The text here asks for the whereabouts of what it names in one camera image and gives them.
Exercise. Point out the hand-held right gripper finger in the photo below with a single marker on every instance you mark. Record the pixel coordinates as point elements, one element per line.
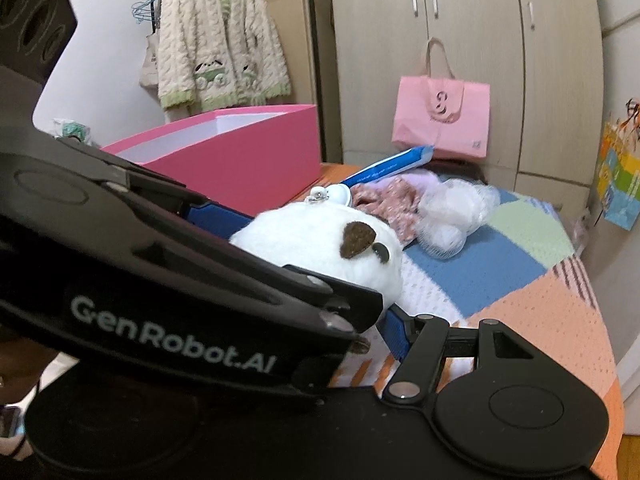
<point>397,335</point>

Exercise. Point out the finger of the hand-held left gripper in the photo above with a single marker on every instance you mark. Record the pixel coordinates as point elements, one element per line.
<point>220,217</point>
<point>345,305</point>

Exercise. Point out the pink cardboard box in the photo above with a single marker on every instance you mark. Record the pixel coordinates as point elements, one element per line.
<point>240,160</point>

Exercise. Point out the white plush toy brown ear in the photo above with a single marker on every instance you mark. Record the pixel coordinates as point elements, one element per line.
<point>310,245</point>

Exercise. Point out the blue plastic packet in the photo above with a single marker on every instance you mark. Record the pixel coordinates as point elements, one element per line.
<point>385,165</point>

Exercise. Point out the lilac fluffy cloth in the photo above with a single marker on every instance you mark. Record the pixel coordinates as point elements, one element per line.
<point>430,180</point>

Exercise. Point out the pink floral cloth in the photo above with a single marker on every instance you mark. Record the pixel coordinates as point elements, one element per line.
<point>385,205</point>

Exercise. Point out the white balls in mesh bag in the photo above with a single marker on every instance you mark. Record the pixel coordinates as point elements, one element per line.
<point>450,220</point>

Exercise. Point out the beige canvas bag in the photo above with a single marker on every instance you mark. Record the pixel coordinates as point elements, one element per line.
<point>149,65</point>

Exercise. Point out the cream knitted cardigan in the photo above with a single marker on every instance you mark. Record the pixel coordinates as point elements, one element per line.
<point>220,45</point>

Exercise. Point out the white green plastic bag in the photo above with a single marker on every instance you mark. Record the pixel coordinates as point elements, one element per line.
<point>70,129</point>

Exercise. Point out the pink tote bag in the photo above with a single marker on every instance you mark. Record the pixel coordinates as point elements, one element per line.
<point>440,110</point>

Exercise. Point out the blue clothes hangers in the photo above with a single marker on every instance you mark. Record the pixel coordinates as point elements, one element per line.
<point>145,7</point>

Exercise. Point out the colourful paper bag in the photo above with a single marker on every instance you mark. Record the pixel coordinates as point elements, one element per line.
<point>620,175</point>

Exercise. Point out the beige wardrobe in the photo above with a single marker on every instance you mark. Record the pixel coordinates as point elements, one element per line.
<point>525,85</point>

